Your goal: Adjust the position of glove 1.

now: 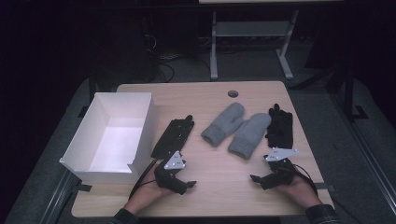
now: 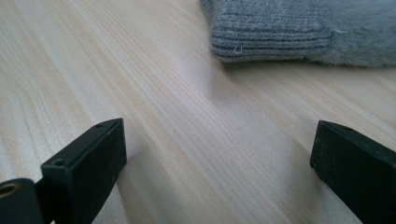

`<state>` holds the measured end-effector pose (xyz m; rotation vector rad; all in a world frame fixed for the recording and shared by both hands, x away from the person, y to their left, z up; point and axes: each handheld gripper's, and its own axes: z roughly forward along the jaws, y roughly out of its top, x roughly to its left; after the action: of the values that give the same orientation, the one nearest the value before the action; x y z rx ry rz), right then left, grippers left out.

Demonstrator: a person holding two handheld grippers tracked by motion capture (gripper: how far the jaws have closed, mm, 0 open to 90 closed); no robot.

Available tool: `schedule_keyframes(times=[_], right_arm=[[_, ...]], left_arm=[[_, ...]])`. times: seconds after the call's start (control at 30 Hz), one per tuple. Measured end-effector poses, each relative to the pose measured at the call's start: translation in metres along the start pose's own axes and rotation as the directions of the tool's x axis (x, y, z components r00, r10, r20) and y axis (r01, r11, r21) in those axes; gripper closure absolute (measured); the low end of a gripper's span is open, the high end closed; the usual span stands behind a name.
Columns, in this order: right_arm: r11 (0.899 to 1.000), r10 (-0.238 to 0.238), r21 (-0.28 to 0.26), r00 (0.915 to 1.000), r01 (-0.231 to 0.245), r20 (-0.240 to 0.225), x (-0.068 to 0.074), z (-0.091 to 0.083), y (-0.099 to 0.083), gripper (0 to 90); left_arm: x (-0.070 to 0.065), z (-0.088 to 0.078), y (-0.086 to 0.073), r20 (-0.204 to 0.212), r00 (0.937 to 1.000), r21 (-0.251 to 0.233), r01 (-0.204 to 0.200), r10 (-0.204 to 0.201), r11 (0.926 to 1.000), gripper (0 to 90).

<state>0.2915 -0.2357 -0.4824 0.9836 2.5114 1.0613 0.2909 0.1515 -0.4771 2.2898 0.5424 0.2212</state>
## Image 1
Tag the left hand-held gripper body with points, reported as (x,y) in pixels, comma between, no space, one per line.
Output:
(169,174)

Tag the person's right hand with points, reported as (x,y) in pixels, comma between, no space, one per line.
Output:
(300,191)

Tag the grey wool mitten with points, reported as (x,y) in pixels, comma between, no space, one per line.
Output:
(250,135)
(224,124)

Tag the person's left hand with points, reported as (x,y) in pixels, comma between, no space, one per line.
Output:
(149,193)

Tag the black knit glove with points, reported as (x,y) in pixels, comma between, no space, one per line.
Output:
(280,129)

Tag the black glove with small clip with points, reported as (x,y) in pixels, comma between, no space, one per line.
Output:
(174,137)

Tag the white box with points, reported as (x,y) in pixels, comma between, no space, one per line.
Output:
(116,146)

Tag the metal floor rail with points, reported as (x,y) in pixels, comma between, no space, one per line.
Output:
(57,199)
(367,149)

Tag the black floor bracket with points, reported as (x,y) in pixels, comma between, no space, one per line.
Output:
(359,113)

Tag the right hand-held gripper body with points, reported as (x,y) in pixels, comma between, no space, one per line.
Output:
(281,172)

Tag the white metal table frame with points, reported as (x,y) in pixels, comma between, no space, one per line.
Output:
(249,29)

